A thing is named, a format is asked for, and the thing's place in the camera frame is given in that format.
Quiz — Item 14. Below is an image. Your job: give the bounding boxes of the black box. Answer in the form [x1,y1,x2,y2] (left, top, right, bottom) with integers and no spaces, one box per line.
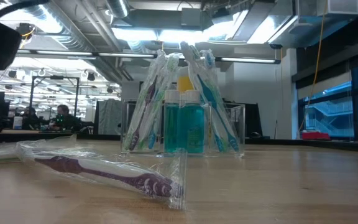
[222,99,263,144]

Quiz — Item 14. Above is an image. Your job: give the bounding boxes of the purple toothbrush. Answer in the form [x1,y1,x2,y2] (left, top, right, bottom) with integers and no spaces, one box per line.
[13,134,188,212]
[127,51,167,152]

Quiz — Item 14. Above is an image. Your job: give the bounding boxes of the silver ventilation duct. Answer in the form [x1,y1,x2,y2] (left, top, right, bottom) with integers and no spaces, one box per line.
[104,0,130,19]

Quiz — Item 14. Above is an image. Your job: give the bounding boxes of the white ceiling air unit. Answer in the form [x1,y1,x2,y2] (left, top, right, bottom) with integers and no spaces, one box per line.
[317,0,358,17]

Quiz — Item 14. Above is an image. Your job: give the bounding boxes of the person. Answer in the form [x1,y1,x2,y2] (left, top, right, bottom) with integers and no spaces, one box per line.
[22,106,42,131]
[50,104,82,133]

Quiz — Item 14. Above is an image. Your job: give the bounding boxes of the red box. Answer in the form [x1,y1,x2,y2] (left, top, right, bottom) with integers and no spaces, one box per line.
[301,130,332,141]

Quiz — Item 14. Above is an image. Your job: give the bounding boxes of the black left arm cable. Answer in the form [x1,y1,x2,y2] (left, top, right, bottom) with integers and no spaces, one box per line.
[0,0,51,21]

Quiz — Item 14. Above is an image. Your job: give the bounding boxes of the black stand frame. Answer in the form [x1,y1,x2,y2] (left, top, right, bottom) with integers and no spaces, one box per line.
[29,75,80,114]

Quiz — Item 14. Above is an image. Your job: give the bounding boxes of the yellow hanging cable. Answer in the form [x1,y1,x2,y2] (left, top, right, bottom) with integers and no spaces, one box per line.
[298,0,328,133]

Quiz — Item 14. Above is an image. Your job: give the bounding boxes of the yellow wipes canister white lid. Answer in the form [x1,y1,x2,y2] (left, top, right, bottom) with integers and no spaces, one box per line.
[175,67,198,94]

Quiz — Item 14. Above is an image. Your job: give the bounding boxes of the grey fabric cover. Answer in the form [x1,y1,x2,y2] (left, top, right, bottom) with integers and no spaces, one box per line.
[93,98,123,136]

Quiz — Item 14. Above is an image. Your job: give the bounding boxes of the black aluminium table frame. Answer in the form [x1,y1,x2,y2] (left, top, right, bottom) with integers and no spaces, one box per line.
[0,130,358,154]

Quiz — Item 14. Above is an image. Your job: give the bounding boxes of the clear acrylic organizer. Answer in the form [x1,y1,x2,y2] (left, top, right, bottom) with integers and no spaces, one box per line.
[120,98,246,158]

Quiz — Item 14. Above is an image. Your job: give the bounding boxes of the long ceiling light strip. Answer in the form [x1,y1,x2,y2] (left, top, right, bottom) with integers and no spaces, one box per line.
[17,49,281,65]

